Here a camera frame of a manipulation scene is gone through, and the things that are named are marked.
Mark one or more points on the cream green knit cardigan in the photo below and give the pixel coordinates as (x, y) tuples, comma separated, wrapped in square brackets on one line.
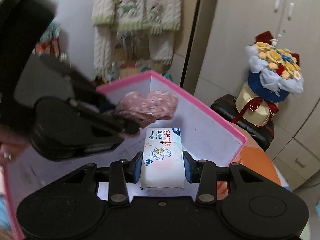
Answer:
[(159, 19)]

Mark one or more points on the colourful patchwork blanket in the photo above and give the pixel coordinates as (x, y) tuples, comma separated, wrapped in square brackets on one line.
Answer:
[(252, 156)]

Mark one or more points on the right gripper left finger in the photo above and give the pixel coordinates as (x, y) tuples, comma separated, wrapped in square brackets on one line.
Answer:
[(122, 172)]

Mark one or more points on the white tissue pack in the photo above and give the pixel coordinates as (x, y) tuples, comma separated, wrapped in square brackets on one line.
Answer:
[(163, 164)]

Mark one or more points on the yellow flower bouquet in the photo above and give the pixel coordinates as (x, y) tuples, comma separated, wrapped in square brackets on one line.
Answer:
[(274, 73)]

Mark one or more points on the grey wardrobe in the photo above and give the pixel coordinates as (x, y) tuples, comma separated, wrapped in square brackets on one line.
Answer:
[(295, 24)]

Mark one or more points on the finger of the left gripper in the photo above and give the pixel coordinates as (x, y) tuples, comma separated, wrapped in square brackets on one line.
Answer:
[(84, 90), (103, 113)]

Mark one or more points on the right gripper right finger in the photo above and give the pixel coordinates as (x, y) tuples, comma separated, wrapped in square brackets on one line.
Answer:
[(202, 172)]

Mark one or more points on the pink cardboard box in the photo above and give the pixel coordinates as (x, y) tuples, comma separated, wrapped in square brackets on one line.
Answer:
[(205, 135)]

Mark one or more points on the pink floral cloth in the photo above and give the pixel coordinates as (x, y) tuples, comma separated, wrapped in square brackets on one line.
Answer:
[(158, 105)]

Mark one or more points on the black suitcase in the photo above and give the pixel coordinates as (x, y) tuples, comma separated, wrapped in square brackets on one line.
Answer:
[(225, 107)]

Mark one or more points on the person's left hand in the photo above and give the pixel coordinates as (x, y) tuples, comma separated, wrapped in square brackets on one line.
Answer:
[(12, 145)]

